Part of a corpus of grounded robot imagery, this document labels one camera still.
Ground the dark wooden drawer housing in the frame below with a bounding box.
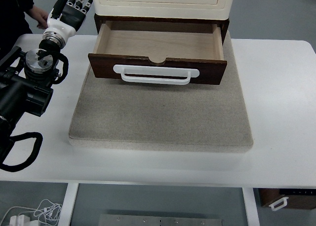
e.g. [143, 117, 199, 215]
[94, 14, 229, 48]

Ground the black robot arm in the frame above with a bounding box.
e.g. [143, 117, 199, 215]
[0, 0, 93, 172]

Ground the white left table leg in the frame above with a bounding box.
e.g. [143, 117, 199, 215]
[58, 183, 79, 226]

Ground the white cable on floor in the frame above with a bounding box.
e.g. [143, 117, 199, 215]
[0, 199, 63, 226]

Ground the dark wooden drawer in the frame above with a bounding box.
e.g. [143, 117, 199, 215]
[88, 34, 227, 85]

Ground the black sleeved arm cable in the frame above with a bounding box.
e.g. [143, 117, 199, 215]
[0, 132, 43, 173]

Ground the person in dark clothes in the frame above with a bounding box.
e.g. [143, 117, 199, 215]
[0, 0, 48, 53]

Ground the beige fabric pad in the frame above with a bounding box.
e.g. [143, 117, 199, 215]
[69, 35, 253, 152]

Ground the white power adapter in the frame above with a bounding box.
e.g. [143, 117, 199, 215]
[9, 215, 30, 226]

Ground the white spare drawer handle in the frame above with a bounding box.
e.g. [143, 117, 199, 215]
[268, 197, 289, 211]

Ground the cream white cabinet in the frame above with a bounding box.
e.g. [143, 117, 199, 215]
[93, 0, 233, 20]

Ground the white right table leg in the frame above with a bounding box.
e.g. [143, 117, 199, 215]
[242, 188, 260, 226]

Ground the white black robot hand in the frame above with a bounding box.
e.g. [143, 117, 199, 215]
[43, 0, 93, 38]

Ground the spare wooden drawer on floor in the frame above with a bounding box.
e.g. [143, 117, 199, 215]
[258, 188, 316, 211]

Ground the white table leg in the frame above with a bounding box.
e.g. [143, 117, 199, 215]
[58, 183, 79, 226]
[242, 188, 260, 226]

